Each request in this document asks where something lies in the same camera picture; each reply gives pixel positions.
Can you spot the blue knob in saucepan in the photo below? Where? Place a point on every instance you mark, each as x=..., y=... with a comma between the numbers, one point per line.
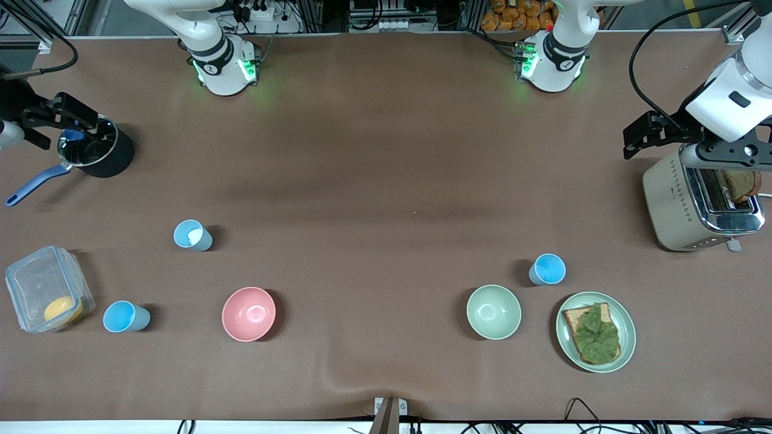
x=72, y=134

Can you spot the bread slice under lettuce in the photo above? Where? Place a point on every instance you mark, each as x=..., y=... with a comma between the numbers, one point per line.
x=573, y=316

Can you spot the white power strip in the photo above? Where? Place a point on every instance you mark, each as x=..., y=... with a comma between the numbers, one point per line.
x=259, y=11

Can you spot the light blue cup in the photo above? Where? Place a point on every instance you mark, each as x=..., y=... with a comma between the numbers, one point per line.
x=547, y=269
x=123, y=317

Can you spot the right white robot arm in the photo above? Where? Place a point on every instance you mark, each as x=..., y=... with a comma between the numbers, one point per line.
x=211, y=54

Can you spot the metal table edge bracket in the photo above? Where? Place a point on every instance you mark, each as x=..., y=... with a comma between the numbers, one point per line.
x=389, y=415

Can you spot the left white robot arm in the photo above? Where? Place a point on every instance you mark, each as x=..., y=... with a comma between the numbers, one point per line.
x=733, y=90

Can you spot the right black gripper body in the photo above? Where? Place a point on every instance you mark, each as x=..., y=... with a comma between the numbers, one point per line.
x=13, y=101

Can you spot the yellow round food piece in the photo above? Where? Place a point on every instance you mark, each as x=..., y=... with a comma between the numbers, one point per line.
x=63, y=310

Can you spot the brown toast slice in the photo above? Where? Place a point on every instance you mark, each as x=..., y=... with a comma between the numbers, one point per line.
x=740, y=185

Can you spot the pink bowl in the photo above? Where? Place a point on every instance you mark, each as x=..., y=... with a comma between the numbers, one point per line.
x=248, y=314

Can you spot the blue cup with white inside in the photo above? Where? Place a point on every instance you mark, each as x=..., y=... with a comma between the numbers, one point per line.
x=193, y=235

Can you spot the clear plastic food container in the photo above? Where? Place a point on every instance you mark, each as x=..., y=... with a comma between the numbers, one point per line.
x=36, y=283

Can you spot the pale green plate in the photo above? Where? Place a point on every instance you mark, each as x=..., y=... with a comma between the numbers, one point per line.
x=624, y=328

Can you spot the green lettuce leaf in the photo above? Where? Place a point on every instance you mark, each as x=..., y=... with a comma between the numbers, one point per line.
x=597, y=337

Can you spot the beige and chrome toaster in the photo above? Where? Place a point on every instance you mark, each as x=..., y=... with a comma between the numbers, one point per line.
x=669, y=205

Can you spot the pale green bowl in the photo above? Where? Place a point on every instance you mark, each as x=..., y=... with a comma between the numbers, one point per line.
x=493, y=311

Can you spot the bag of orange buns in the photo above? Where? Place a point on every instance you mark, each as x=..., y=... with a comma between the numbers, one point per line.
x=518, y=15

